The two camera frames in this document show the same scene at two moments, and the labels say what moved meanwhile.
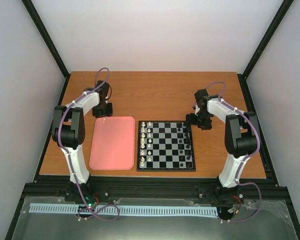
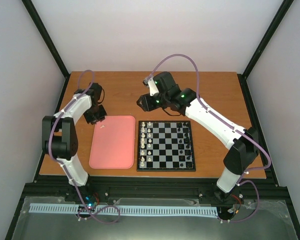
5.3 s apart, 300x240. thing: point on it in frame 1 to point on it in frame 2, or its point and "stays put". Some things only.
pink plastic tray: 112,146 stays put
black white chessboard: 165,146 stays put
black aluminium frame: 58,186 stays put
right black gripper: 207,125 to 146,105
